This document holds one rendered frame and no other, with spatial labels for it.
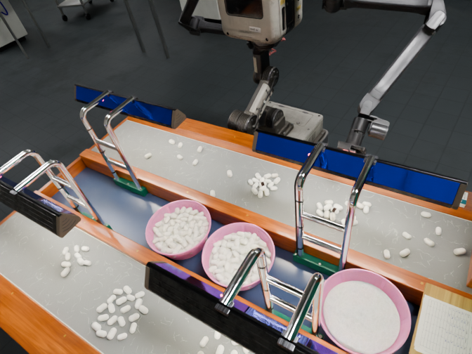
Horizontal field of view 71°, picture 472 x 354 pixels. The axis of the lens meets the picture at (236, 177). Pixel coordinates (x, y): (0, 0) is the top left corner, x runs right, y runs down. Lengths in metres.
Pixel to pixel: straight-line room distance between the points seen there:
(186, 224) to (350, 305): 0.69
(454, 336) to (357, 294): 0.27
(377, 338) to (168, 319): 0.65
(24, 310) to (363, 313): 1.14
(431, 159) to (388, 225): 1.47
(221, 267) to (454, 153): 2.07
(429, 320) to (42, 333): 1.20
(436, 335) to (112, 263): 1.10
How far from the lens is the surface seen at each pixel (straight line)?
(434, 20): 1.48
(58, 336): 1.33
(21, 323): 1.44
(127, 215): 1.62
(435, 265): 1.30
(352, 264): 1.21
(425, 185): 1.03
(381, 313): 1.18
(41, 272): 1.55
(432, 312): 1.18
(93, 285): 1.39
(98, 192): 1.80
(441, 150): 2.86
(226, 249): 1.30
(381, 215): 1.37
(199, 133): 1.75
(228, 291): 0.77
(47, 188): 1.91
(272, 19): 1.58
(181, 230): 1.39
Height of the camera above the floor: 1.81
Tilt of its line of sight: 45 degrees down
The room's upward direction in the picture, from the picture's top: 12 degrees counter-clockwise
